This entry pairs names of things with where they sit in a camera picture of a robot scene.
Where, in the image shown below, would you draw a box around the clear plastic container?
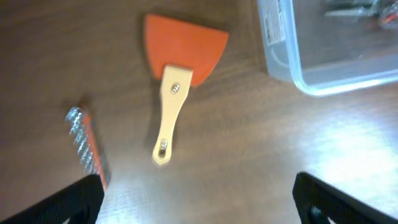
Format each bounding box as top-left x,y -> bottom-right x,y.
257,0 -> 397,96

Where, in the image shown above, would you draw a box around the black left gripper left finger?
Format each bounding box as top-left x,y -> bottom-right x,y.
1,174 -> 104,224

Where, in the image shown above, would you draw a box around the orange black needle-nose pliers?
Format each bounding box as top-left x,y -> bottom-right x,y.
324,0 -> 374,17

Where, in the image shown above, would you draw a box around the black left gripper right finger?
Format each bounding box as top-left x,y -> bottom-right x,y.
292,172 -> 397,224

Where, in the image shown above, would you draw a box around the clear case coloured screwdrivers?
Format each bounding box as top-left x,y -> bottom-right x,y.
376,0 -> 397,30

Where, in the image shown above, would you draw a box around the orange scraper wooden handle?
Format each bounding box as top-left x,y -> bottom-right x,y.
144,14 -> 229,167

